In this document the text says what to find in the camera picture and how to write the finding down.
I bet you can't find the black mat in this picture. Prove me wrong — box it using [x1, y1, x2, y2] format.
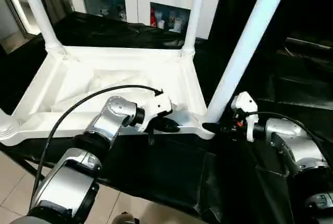
[0, 10, 333, 224]

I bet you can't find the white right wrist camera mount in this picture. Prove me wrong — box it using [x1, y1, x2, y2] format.
[230, 90, 259, 142]

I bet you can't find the dark metal rod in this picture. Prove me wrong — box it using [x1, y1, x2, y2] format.
[285, 37, 333, 51]

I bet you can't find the white plastic table leg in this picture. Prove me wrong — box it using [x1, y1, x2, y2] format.
[16, 0, 65, 52]
[205, 0, 294, 128]
[181, 0, 209, 57]
[0, 108, 16, 141]

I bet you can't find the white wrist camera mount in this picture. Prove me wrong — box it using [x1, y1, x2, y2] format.
[230, 90, 259, 142]
[139, 90, 173, 134]

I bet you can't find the white plastic table top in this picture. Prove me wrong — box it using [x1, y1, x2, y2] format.
[0, 46, 216, 147]

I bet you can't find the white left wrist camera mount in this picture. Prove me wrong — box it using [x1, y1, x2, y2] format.
[139, 90, 173, 134]

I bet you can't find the black metal stand leg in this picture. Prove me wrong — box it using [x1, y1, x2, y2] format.
[17, 155, 45, 181]

